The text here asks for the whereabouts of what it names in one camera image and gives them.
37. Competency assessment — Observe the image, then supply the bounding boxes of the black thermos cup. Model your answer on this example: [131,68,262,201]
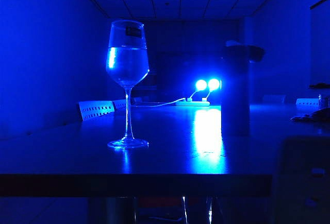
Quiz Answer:
[220,40,266,136]

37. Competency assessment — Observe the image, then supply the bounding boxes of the clear stemmed wine glass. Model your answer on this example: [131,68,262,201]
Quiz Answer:
[105,20,150,149]

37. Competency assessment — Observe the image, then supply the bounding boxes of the white power strip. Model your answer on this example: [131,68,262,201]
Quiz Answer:
[175,100,211,107]

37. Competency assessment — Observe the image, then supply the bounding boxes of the small white perforated chair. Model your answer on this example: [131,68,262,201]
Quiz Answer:
[112,99,127,111]

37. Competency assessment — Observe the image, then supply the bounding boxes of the plain grey chair back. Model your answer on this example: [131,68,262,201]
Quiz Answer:
[262,94,287,104]

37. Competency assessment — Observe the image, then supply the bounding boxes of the shiny metal table leg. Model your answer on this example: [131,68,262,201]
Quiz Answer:
[181,196,189,224]
[205,196,214,224]

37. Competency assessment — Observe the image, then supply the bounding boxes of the thick dark table column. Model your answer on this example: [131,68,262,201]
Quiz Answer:
[88,196,140,224]

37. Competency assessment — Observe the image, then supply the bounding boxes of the white slotted chair back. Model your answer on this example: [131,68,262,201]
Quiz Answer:
[295,97,320,107]

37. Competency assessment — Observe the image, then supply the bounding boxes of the dark crumpled cloth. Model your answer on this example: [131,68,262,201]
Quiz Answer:
[290,108,330,122]

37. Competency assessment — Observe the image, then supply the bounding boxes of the small metal jar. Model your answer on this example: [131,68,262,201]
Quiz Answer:
[319,94,330,111]

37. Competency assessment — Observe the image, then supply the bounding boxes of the blurred grey chair back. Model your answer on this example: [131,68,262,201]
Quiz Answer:
[272,134,330,224]

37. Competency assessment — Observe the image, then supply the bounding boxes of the white power cable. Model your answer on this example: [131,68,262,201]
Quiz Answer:
[130,97,187,108]

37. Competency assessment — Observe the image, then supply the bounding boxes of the dark wall screen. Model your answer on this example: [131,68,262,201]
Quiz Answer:
[155,50,223,98]

